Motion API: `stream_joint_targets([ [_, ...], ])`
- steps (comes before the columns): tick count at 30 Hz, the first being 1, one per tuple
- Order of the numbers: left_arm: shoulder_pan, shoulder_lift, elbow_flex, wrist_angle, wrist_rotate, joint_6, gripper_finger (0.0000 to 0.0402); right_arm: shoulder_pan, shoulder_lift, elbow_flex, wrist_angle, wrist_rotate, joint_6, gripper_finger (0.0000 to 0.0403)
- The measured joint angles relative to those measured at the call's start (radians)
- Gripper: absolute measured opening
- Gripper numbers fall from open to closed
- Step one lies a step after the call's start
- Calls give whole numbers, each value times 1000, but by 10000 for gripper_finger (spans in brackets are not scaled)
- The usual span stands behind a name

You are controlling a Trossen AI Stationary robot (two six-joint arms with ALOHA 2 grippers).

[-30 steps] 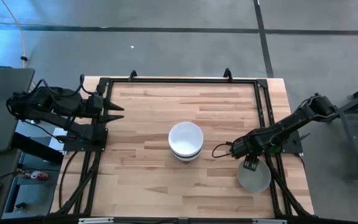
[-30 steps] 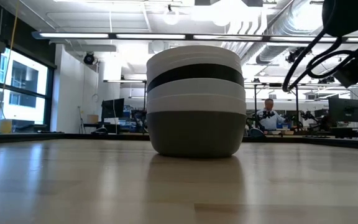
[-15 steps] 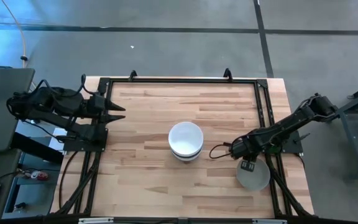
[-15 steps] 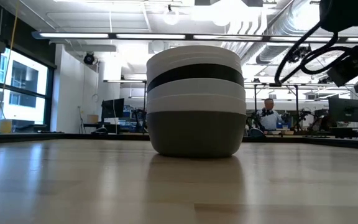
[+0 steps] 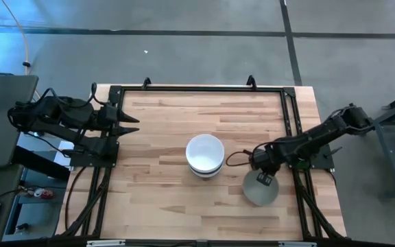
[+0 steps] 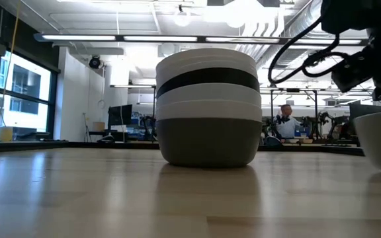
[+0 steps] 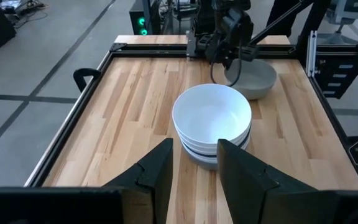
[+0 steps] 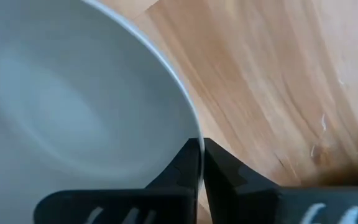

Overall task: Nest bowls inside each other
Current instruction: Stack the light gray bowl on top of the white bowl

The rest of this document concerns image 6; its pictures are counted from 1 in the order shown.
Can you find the window with black frame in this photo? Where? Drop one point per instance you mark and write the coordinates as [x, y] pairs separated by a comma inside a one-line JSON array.
[[25, 96]]

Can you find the black ceramic bowl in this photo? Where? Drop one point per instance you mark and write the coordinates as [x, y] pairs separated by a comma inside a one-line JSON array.
[[207, 77]]

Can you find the black computer monitor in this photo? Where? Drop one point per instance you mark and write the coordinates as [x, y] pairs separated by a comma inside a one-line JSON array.
[[120, 115]]

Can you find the black background robot arm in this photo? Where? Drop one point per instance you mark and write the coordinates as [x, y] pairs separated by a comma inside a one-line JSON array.
[[331, 124]]

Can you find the silver ventilation duct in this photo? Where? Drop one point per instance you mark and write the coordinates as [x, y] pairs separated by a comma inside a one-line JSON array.
[[306, 20]]

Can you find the black aluminium table frame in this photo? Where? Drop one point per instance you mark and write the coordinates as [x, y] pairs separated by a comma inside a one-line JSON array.
[[78, 145]]

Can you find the person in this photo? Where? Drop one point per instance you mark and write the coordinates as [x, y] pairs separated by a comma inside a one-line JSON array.
[[287, 124]]

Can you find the black rig stand frame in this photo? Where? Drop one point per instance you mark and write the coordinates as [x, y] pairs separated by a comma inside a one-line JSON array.
[[293, 90]]

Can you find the long ceiling light bar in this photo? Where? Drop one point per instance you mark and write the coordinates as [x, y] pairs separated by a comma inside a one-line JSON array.
[[121, 38]]

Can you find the yellow bin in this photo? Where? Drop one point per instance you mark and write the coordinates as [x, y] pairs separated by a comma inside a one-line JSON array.
[[6, 134]]

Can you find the black ceiling camera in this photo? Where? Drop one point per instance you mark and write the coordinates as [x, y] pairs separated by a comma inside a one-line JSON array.
[[95, 62]]

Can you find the cardboard box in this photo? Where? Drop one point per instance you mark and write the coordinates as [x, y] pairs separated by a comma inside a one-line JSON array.
[[98, 126]]

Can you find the dark gray ceramic bowl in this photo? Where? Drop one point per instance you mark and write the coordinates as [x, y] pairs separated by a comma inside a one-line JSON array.
[[207, 142]]

